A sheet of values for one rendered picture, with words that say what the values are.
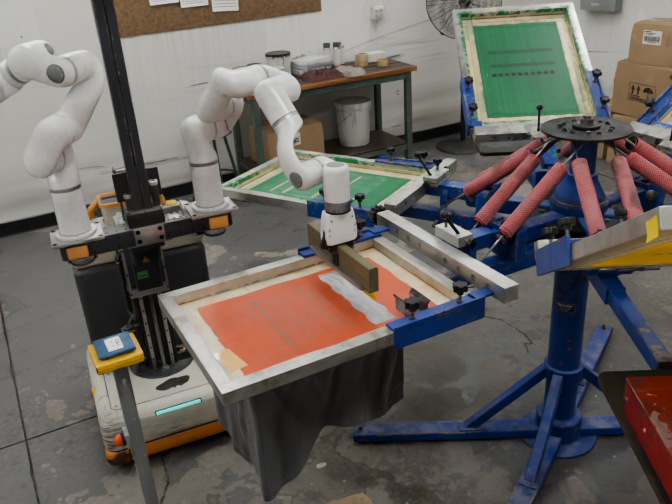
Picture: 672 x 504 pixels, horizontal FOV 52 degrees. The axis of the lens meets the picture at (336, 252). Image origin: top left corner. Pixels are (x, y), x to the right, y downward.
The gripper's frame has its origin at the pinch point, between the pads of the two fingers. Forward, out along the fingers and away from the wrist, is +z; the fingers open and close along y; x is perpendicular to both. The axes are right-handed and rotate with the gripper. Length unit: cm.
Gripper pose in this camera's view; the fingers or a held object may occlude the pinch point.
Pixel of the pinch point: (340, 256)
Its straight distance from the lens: 203.2
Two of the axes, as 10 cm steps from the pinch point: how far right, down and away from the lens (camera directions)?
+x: 4.7, 3.6, -8.0
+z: 0.6, 9.0, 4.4
